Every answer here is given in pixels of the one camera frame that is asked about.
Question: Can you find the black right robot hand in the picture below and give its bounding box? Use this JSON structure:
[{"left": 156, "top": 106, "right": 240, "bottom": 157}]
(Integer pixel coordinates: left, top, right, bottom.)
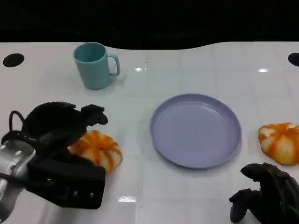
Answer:
[{"left": 228, "top": 162, "right": 299, "bottom": 224}]

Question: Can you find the black round table grommet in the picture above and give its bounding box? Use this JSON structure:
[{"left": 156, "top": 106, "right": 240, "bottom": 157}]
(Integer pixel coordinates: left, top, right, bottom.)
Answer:
[
  {"left": 2, "top": 53, "right": 25, "bottom": 69},
  {"left": 287, "top": 52, "right": 299, "bottom": 64}
]

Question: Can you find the pale green mug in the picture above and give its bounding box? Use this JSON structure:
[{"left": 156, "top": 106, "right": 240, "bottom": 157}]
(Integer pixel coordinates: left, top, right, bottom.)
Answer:
[{"left": 73, "top": 42, "right": 121, "bottom": 91}]

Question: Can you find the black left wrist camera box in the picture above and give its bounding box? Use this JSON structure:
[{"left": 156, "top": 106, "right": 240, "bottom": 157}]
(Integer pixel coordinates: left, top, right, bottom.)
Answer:
[{"left": 25, "top": 155, "right": 106, "bottom": 210}]

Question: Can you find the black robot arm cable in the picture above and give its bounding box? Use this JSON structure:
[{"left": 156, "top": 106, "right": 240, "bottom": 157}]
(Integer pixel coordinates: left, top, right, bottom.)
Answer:
[{"left": 0, "top": 110, "right": 36, "bottom": 146}]

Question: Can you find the lilac plate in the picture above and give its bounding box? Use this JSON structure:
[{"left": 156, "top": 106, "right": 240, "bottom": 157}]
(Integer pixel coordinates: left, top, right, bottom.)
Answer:
[{"left": 149, "top": 93, "right": 242, "bottom": 169}]

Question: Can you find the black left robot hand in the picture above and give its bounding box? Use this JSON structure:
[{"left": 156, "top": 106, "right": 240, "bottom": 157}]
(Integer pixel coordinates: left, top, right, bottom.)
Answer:
[{"left": 23, "top": 101, "right": 109, "bottom": 167}]

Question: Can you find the orange white toy bread roll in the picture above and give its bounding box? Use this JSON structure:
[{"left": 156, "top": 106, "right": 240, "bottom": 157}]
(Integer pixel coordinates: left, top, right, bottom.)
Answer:
[
  {"left": 67, "top": 130, "right": 123, "bottom": 174},
  {"left": 257, "top": 121, "right": 299, "bottom": 167}
]

